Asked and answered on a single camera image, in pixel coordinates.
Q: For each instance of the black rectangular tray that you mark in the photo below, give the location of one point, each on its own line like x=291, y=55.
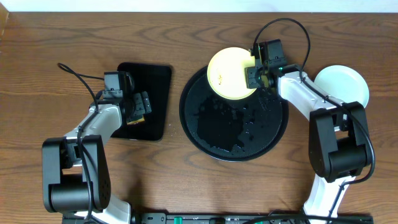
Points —
x=155, y=80

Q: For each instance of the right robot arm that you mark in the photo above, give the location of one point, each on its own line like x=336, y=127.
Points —
x=339, y=147

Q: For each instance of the light blue plate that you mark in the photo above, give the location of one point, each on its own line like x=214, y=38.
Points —
x=343, y=83

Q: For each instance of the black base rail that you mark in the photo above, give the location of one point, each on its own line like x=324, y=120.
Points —
x=273, y=217

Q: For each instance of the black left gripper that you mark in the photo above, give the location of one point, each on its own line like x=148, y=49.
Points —
x=142, y=106

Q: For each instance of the green yellow sponge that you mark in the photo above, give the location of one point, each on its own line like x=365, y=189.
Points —
x=135, y=120

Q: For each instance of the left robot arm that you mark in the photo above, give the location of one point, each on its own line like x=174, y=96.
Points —
x=76, y=181

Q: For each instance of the black round tray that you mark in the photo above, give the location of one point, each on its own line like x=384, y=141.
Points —
x=231, y=130

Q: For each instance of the yellow plate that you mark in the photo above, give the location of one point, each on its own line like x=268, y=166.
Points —
x=226, y=73

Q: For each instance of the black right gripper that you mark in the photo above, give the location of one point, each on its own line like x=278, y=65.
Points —
x=253, y=77

